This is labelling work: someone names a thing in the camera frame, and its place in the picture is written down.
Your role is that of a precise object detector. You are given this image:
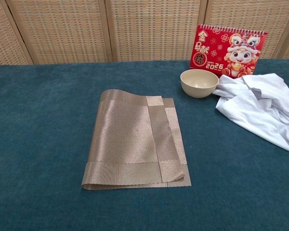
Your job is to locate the woven bamboo folding screen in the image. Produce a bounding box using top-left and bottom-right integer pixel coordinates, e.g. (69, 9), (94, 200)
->
(0, 0), (289, 68)

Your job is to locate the crumpled white cloth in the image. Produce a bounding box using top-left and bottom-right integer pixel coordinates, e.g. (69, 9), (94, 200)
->
(212, 73), (289, 156)

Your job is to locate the brown woven placemat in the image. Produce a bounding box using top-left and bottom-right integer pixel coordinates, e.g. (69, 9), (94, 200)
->
(80, 89), (192, 191)

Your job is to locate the red 2026 desk calendar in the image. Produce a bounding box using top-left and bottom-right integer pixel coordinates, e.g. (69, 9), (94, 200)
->
(189, 24), (268, 79)

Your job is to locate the beige bowl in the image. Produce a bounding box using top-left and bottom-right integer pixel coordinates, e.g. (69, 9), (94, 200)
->
(180, 69), (219, 99)

